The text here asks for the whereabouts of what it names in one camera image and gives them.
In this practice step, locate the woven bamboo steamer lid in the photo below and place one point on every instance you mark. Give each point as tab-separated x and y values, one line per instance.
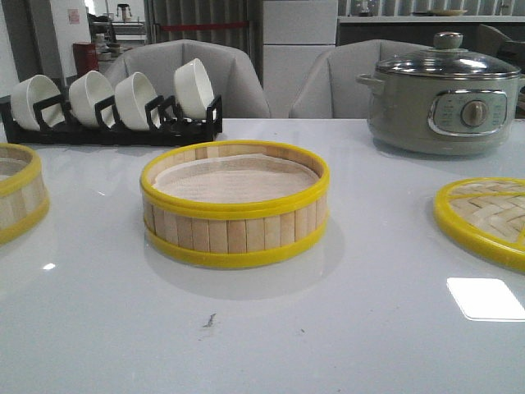
486	216

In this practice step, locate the bamboo steamer tier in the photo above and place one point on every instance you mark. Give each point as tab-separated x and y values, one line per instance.
24	197
235	235

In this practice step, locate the white steamer liner cloth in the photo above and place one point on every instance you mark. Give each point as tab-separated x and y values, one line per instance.
245	178

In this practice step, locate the black bowl rack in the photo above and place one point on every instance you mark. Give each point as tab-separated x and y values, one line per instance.
166	124

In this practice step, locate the left grey chair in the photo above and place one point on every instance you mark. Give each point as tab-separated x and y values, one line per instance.
230	71

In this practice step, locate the grey chair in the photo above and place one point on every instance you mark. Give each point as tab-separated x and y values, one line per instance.
230	71
330	89

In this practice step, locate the white bowl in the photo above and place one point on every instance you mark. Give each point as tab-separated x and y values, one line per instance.
193	89
85	92
131	96
26	94

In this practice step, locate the right grey chair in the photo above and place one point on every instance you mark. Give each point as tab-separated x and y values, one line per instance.
330	89

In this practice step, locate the white cabinet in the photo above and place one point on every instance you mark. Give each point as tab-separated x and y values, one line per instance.
294	34

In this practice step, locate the grey electric cooking pot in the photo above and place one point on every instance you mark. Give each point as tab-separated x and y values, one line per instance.
443	116

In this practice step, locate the red cylindrical container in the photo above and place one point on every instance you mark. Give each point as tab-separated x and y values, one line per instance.
85	57

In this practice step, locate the glass pot lid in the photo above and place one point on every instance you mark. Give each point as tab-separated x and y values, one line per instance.
447	59

